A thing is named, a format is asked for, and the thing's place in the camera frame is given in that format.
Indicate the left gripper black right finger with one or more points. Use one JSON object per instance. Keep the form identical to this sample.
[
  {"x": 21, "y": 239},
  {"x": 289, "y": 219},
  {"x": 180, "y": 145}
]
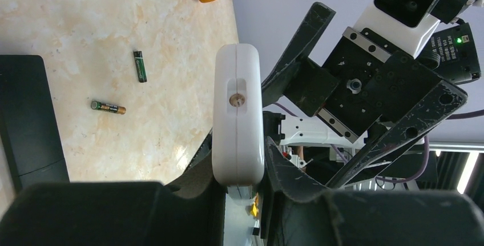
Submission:
[{"x": 298, "y": 210}]

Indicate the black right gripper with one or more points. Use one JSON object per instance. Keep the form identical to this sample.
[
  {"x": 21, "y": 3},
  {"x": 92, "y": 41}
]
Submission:
[{"x": 364, "y": 79}]

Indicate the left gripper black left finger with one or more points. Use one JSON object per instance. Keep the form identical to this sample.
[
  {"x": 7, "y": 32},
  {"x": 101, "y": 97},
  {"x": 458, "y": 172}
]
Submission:
[{"x": 187, "y": 211}]

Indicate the white remote control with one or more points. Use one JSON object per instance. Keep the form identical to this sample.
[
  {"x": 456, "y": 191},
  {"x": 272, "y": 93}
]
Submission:
[{"x": 238, "y": 159}]

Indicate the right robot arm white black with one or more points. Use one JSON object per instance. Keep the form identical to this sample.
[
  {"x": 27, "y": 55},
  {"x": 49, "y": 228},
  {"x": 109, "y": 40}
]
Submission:
[{"x": 449, "y": 53}]

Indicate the black remote control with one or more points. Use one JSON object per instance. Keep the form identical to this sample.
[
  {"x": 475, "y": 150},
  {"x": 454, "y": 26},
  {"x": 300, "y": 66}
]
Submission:
[{"x": 29, "y": 130}]

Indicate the brown gold AAA battery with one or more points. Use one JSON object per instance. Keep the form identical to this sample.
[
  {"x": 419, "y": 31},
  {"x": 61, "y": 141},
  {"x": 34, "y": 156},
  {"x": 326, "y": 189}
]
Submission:
[{"x": 106, "y": 107}]

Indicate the dark green AAA battery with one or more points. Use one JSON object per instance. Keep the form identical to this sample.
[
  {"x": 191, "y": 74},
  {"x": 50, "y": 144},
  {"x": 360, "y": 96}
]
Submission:
[{"x": 140, "y": 67}]

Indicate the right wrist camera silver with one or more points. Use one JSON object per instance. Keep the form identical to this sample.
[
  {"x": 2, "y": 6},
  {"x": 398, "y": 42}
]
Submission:
[{"x": 407, "y": 24}]

